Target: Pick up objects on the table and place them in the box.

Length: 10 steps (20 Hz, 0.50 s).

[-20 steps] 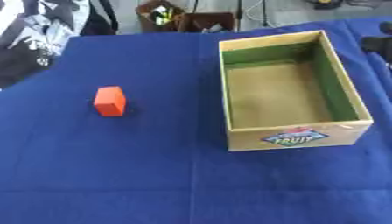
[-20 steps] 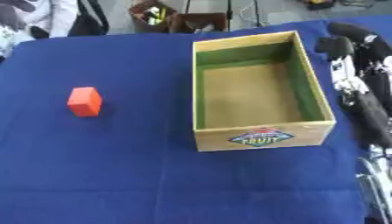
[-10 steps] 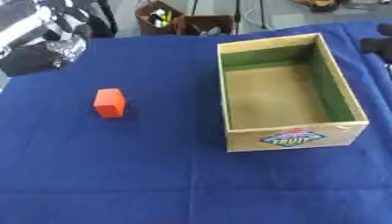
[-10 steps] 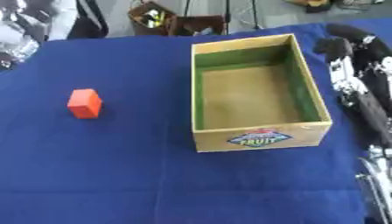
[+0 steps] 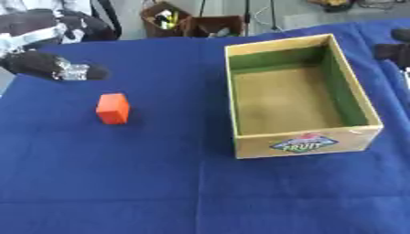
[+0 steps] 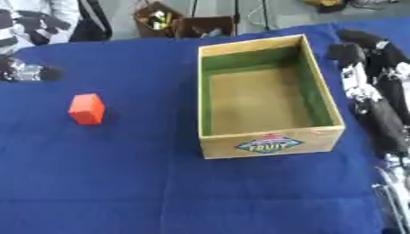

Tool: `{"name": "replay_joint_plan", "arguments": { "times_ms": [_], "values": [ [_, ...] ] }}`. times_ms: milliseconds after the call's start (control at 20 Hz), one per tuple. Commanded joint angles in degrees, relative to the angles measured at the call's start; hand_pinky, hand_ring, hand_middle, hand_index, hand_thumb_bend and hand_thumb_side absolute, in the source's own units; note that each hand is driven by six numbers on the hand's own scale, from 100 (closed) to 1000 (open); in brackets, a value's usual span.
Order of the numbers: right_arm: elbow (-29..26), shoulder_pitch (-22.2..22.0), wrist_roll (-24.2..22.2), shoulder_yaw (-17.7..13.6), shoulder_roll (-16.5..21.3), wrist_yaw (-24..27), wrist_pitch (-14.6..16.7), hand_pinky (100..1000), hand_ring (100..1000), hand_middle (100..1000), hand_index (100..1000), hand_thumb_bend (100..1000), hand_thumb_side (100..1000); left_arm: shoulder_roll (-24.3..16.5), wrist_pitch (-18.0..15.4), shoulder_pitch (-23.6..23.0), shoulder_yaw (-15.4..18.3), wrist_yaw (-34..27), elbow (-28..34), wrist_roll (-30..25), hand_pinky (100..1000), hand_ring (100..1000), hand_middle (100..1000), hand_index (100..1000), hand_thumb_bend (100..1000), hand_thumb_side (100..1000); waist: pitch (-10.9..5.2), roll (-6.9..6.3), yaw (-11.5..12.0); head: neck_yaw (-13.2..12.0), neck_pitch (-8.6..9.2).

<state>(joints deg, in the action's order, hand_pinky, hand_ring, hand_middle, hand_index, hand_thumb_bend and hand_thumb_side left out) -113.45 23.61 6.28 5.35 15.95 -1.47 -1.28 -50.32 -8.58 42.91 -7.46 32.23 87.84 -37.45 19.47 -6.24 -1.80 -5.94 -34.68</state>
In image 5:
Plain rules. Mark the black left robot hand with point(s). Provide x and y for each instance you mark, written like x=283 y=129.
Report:
x=29 y=63

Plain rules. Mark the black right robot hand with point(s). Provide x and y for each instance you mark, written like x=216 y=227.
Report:
x=395 y=53

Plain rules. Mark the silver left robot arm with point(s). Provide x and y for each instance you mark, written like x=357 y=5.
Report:
x=37 y=29

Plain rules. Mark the tan cardboard box green inside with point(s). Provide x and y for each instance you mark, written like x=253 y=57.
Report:
x=299 y=97

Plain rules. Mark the brown cardboard box with items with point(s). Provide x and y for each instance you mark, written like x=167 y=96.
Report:
x=160 y=19

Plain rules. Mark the brown open cardboard box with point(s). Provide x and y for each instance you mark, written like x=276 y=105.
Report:
x=216 y=26

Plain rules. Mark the yellow and black bag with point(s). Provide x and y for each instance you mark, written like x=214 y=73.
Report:
x=333 y=4

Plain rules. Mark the orange rectangular block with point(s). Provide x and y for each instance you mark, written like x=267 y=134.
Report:
x=113 y=109

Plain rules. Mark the black tripod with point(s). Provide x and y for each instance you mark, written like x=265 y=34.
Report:
x=260 y=15

